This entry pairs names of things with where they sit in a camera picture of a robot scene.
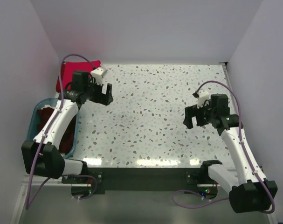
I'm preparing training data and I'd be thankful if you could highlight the blue plastic basket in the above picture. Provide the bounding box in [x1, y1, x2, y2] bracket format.
[26, 98, 79, 159]

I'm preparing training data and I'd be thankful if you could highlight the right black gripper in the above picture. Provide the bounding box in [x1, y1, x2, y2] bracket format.
[183, 99, 216, 129]

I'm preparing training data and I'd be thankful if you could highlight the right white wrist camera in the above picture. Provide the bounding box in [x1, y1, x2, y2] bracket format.
[193, 90, 210, 108]

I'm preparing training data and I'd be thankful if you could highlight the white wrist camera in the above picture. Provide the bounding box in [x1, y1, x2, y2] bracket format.
[193, 90, 210, 108]
[90, 67, 107, 85]

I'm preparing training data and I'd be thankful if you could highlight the dark red t-shirt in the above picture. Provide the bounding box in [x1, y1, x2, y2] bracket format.
[36, 107, 76, 155]

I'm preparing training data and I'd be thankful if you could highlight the folded pink red t-shirt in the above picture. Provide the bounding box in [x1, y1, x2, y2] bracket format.
[56, 60, 101, 92]

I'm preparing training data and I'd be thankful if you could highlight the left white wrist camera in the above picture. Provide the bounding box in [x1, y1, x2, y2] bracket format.
[90, 67, 107, 85]

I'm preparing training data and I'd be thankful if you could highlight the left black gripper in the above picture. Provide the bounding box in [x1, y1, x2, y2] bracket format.
[83, 77, 112, 105]

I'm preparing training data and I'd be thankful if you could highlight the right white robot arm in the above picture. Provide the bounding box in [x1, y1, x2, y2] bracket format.
[183, 91, 278, 213]

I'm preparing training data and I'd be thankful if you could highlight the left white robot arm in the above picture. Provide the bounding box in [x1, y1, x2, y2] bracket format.
[21, 67, 113, 183]

